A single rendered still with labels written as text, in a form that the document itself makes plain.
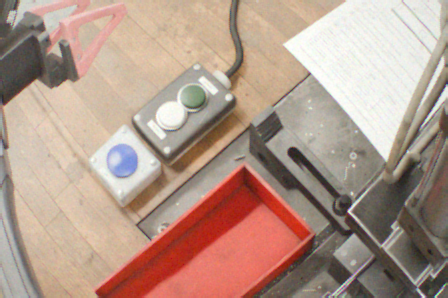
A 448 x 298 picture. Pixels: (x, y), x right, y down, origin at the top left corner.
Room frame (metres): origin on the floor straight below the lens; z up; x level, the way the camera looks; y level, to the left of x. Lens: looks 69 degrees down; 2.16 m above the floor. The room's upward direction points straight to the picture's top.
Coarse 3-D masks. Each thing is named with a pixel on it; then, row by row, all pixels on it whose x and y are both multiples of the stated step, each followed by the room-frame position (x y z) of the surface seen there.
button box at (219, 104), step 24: (240, 48) 0.60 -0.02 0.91; (192, 72) 0.56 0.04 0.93; (216, 72) 0.56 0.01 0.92; (168, 96) 0.53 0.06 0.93; (216, 96) 0.53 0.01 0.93; (144, 120) 0.50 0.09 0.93; (192, 120) 0.50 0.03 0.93; (216, 120) 0.50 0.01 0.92; (168, 144) 0.47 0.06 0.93; (192, 144) 0.48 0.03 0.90
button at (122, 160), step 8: (120, 144) 0.47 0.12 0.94; (112, 152) 0.46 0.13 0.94; (120, 152) 0.46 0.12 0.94; (128, 152) 0.46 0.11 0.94; (112, 160) 0.45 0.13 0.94; (120, 160) 0.45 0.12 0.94; (128, 160) 0.45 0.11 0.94; (136, 160) 0.45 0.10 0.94; (112, 168) 0.44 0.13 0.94; (120, 168) 0.44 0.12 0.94; (128, 168) 0.44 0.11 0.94; (120, 176) 0.43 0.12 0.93; (128, 176) 0.43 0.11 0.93
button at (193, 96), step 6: (192, 84) 0.54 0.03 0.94; (186, 90) 0.53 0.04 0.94; (192, 90) 0.53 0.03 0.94; (198, 90) 0.53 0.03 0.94; (180, 96) 0.52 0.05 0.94; (186, 96) 0.52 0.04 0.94; (192, 96) 0.52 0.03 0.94; (198, 96) 0.52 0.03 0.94; (204, 96) 0.52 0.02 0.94; (186, 102) 0.52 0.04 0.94; (192, 102) 0.52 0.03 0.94; (198, 102) 0.52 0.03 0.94; (204, 102) 0.52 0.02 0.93; (186, 108) 0.51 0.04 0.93; (192, 108) 0.51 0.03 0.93
